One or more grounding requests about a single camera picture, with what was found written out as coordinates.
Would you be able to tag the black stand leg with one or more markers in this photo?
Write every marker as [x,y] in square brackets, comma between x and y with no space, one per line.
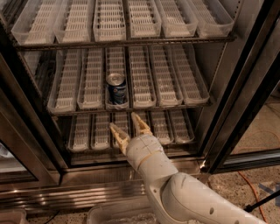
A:
[250,208]

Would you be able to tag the clear shelf tray top leftmost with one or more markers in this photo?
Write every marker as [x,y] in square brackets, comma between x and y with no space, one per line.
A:
[35,24]

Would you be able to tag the fridge glass door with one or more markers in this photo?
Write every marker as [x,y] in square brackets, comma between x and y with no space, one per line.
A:
[250,140]

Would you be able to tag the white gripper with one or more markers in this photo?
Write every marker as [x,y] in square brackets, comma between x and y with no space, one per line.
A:
[142,149]

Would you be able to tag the clear shelf tray middle rightmost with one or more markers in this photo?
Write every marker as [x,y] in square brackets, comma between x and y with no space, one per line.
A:
[193,87]

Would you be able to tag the clear shelf tray top rightmost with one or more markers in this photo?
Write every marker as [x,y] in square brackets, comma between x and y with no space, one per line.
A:
[213,19]

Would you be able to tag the stainless steel fridge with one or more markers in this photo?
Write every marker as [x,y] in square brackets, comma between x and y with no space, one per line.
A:
[39,174]

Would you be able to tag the clear plastic bin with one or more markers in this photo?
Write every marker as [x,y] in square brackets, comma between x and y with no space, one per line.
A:
[128,211]

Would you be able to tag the clear shelf tray middle leftmost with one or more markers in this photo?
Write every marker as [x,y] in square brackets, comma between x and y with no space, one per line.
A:
[66,81]

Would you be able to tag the small clear container corner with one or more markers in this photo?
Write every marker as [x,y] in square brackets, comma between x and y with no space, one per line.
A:
[13,216]

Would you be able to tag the blue pepsi can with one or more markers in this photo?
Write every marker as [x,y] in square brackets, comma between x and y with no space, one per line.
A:
[117,88]

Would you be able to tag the clear shelf tray bottom leftmost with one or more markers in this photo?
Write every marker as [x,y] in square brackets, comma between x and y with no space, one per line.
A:
[79,133]

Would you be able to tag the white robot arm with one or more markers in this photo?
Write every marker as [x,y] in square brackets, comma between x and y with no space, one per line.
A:
[175,197]

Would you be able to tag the clear shelf tray bottom rightmost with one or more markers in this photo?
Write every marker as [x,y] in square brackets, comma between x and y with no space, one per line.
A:
[182,129]

